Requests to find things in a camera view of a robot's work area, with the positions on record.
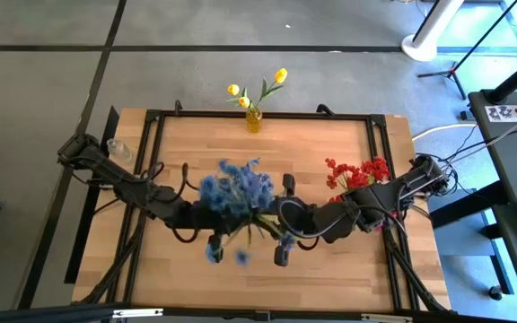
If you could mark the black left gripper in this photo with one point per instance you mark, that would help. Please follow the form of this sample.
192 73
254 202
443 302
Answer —
222 223

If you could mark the large black desk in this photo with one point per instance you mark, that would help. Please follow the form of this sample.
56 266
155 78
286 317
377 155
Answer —
514 170

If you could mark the black rig beam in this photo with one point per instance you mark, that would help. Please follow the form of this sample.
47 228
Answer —
38 314

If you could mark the black aluminium table frame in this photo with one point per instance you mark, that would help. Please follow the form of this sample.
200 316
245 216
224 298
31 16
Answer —
308 115

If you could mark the black caster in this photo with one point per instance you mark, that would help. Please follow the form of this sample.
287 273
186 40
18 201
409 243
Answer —
495 292

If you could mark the yellow glass vase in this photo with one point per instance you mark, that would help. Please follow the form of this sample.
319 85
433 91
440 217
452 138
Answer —
254 120

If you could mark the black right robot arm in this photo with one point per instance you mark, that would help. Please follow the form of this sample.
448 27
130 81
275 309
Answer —
388 193

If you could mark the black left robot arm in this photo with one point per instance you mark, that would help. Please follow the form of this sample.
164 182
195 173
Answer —
124 179

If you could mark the clear glass bottle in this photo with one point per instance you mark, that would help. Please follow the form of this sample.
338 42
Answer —
119 150

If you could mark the red artificial flower spray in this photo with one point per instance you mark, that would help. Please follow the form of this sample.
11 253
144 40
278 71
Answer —
375 168
341 172

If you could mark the black tripod stand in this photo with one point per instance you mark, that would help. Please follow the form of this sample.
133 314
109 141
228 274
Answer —
453 69

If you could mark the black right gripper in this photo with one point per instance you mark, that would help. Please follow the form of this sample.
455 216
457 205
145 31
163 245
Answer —
299 215

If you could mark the printed paper label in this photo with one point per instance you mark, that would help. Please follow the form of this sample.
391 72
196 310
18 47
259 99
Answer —
507 112

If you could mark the yellow artificial tulip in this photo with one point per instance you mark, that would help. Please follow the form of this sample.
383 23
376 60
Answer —
280 75
244 102
233 89

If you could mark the black pole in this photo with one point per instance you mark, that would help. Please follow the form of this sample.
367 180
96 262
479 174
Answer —
516 76

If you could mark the white round-base post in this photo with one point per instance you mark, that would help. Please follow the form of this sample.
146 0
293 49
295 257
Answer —
424 40

